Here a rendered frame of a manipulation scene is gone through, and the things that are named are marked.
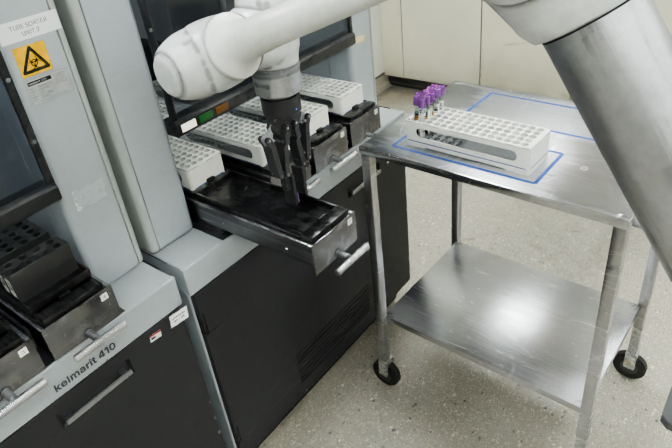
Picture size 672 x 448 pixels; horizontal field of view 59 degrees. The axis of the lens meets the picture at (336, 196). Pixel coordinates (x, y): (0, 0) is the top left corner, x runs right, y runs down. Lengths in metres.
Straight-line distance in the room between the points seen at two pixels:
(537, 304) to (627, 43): 1.24
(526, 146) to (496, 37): 2.22
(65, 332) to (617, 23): 0.94
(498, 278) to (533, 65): 1.78
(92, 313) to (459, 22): 2.77
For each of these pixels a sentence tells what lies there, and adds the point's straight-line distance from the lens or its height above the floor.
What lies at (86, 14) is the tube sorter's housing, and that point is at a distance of 1.11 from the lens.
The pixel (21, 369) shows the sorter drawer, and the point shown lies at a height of 0.77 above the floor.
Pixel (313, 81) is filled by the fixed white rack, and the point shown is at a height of 0.86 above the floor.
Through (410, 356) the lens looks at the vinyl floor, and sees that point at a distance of 1.97.
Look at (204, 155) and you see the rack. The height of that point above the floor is 0.86.
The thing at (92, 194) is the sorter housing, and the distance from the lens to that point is 1.16.
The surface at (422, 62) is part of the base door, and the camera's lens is 3.69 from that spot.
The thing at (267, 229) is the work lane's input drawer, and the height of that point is 0.81.
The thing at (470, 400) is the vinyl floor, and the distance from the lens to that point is 1.87.
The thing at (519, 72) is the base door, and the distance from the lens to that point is 3.43.
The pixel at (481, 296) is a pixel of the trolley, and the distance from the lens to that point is 1.76.
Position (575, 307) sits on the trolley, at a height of 0.28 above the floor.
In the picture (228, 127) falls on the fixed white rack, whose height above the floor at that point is 0.86.
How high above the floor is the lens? 1.45
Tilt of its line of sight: 32 degrees down
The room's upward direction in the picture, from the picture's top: 7 degrees counter-clockwise
